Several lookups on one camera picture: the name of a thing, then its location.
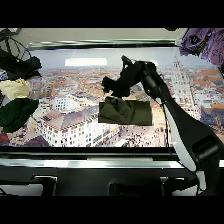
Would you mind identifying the black garment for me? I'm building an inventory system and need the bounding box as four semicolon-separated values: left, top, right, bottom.
0;48;43;81

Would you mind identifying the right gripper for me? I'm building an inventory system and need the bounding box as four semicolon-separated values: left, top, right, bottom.
101;61;148;99

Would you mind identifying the red garment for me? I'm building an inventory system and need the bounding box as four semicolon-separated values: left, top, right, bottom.
0;132;11;145

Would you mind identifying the cream garment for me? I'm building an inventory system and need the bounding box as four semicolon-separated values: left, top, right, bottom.
0;78;33;101

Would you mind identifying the purple patterned garment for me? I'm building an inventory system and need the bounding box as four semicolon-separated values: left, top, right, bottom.
178;27;224;68

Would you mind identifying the olive green garment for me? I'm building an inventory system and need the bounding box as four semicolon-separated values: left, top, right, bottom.
97;95;154;127

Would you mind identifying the dark green garment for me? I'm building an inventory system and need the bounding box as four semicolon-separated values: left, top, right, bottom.
0;97;40;134

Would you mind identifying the silver frame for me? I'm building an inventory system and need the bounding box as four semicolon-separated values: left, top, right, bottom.
0;151;224;197

